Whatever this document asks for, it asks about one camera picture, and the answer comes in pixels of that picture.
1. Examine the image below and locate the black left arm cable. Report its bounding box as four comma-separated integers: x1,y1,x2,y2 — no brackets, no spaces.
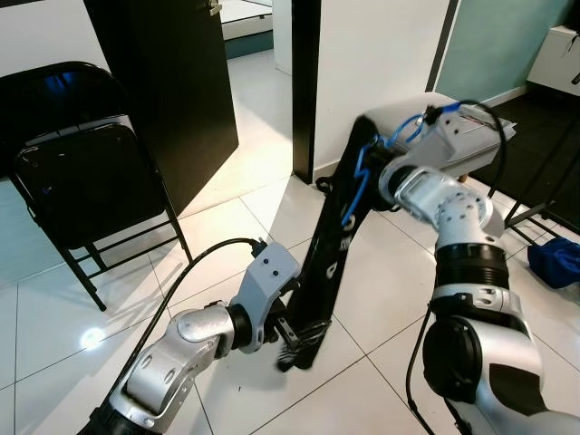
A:
136,237,270,363

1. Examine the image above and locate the dark grey carpet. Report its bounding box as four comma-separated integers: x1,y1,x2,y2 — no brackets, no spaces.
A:
471,86,580,232

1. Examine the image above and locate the black folding chair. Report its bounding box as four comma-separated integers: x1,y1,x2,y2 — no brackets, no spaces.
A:
9,113,195,314
0,61,137,178

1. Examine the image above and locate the white open shelf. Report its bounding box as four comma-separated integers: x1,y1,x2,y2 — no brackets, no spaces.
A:
527,24,580,96

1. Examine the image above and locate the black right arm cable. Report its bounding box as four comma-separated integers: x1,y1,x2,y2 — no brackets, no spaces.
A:
435,98,510,196

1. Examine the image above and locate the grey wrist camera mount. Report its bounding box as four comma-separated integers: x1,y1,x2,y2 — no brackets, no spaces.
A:
237,240,303,353
397,102,508,185

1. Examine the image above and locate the dark navy printed garment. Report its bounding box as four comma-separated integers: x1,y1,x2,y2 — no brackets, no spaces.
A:
275,116,401,373

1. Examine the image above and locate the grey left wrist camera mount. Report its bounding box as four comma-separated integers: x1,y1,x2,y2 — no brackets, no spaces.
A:
237,240,303,353

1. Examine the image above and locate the clear plastic packet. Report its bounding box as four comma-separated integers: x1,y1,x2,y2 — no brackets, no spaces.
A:
458,102,513,141

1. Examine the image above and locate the dark door frame post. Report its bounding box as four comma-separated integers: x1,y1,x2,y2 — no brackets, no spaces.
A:
291,0,324,186

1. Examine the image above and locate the blue crumpled cloth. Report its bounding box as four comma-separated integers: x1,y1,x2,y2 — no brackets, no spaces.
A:
527,237,580,290

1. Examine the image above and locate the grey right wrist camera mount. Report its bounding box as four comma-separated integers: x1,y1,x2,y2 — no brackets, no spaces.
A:
397,102,508,185

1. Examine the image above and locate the grey upholstered ottoman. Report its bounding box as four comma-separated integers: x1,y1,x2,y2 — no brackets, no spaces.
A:
361,91,519,182

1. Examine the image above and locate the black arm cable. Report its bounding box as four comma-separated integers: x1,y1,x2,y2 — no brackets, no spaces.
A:
136,237,270,363
435,98,510,196

